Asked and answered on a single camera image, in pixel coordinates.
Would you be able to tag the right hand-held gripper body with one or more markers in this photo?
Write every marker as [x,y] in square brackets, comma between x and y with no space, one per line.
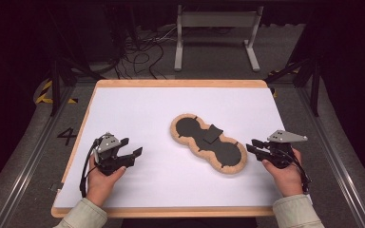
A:
[280,148]

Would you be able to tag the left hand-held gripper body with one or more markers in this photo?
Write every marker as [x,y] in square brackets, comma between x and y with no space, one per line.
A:
[107,144]

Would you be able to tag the person's right hand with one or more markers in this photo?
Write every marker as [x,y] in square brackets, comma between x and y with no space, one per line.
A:
[285,180]

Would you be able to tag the person's left hand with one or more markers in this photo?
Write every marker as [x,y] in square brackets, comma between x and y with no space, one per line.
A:
[99,183]

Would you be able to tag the white table sheet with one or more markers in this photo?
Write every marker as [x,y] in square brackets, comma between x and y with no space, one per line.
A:
[158,177]

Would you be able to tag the yellow black floor tape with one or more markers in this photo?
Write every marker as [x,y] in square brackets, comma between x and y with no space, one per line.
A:
[275,93]

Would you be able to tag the small metal table clip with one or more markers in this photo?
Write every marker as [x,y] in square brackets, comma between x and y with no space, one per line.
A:
[56,186]

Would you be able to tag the black metal stand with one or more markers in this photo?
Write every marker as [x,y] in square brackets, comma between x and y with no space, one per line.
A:
[314,88]
[55,88]

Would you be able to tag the white metal stand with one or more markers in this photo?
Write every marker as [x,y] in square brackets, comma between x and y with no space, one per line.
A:
[217,19]

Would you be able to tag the aluminium floor rail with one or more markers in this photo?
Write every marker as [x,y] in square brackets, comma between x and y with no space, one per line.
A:
[332,158]
[31,158]

